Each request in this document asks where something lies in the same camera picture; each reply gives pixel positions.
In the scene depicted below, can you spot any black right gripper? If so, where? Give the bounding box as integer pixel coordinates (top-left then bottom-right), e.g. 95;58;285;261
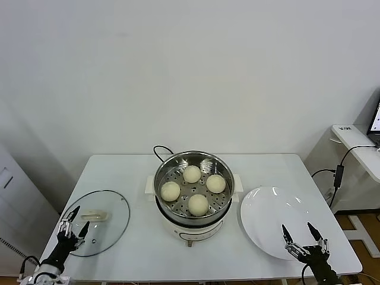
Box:
281;221;331;268

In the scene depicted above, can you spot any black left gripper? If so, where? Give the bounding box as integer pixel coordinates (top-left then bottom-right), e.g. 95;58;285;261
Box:
56;205;90;259

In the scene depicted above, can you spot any round glass pot lid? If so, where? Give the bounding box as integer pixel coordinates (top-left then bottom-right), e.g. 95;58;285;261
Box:
58;189;131;258

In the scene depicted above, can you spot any white steamed baozi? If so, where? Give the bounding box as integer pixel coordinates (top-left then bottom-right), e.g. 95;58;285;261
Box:
205;174;227;194
182;164;201;183
188;193;210;217
160;180;181;202

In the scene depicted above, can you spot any stainless steel steamer basket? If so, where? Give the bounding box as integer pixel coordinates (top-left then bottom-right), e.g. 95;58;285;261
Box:
154;150;235;226

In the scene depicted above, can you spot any white round plate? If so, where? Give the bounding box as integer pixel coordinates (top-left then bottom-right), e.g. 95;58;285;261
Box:
239;186;321;261

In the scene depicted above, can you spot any white cabinet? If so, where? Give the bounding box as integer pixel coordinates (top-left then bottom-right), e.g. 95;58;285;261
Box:
0;139;62;268

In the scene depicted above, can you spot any cream electric cooker base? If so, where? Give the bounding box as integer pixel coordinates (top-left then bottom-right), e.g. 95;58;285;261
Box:
144;173;244;248

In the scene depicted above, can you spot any white side table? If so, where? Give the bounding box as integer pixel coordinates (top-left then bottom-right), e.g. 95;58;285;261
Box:
304;123;380;259

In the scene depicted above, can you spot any black plugged cable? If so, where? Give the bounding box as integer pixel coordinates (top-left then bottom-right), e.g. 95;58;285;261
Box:
311;168;337;179
330;186;339;213

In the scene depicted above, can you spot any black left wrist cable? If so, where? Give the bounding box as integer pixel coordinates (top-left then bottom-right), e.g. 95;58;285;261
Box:
18;255;41;278

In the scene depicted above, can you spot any black cooker power cable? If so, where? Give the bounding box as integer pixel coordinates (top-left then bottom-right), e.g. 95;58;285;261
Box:
153;144;176;163

